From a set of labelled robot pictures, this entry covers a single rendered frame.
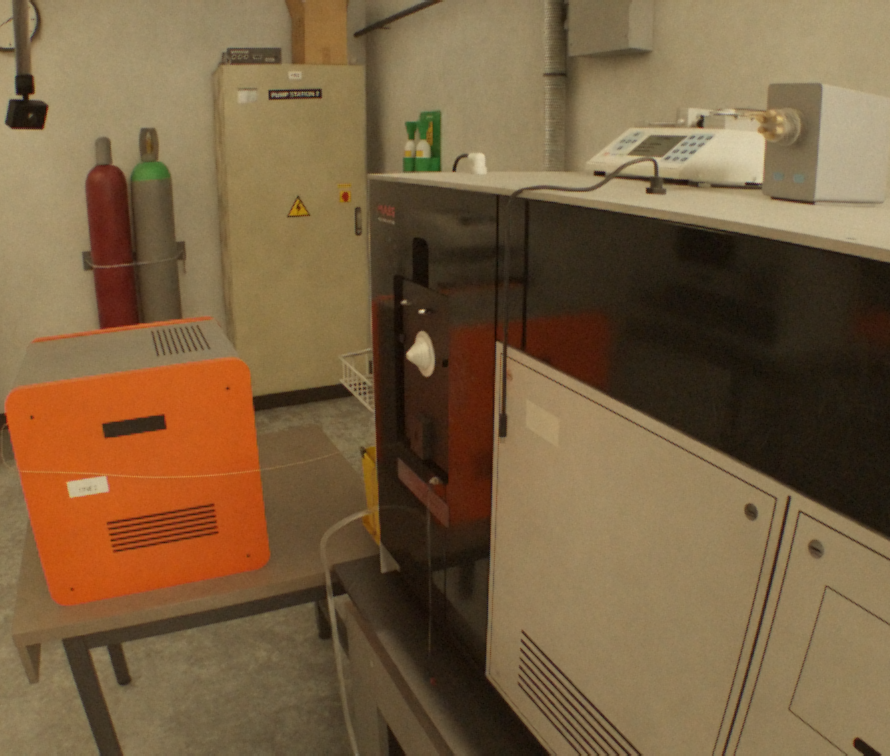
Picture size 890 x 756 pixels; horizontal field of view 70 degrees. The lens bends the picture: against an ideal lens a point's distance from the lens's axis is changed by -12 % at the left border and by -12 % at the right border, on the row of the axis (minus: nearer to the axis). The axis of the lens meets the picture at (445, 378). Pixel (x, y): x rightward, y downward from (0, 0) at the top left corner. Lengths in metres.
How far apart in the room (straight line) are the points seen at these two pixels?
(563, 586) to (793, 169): 0.50
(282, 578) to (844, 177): 1.13
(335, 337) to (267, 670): 2.40
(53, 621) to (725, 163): 1.33
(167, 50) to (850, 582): 4.16
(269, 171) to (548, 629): 3.42
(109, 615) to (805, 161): 1.27
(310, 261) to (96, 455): 2.93
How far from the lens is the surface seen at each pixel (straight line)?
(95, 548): 1.37
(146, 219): 3.99
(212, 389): 1.26
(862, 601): 0.49
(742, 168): 1.04
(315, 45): 4.10
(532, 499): 0.77
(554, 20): 2.60
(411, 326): 1.02
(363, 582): 1.32
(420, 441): 1.01
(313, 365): 4.21
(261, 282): 4.03
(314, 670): 2.26
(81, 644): 1.45
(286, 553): 1.47
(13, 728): 2.32
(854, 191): 0.84
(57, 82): 4.30
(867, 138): 0.86
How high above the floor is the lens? 1.48
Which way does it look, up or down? 18 degrees down
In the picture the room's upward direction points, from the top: straight up
